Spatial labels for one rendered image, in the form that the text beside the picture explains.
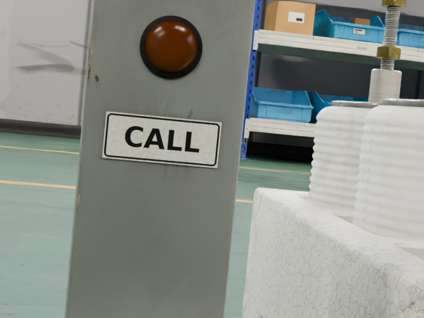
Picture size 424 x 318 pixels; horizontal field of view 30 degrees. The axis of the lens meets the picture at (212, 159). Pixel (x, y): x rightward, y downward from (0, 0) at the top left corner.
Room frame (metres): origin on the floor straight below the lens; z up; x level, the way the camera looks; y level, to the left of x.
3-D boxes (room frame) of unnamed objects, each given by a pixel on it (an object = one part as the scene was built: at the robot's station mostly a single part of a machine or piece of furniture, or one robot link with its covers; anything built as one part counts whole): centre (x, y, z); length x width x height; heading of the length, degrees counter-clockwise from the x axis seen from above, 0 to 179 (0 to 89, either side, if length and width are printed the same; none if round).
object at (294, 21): (5.06, -0.40, 0.89); 0.31 x 0.24 x 0.20; 10
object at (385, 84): (0.59, -0.12, 0.26); 0.02 x 0.02 x 0.03
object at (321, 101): (5.17, -0.80, 0.36); 0.50 x 0.38 x 0.21; 11
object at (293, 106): (5.13, -0.38, 0.36); 0.50 x 0.38 x 0.21; 11
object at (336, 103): (0.59, -0.12, 0.25); 0.08 x 0.08 x 0.01
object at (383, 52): (0.59, -0.12, 0.29); 0.02 x 0.02 x 0.01; 50
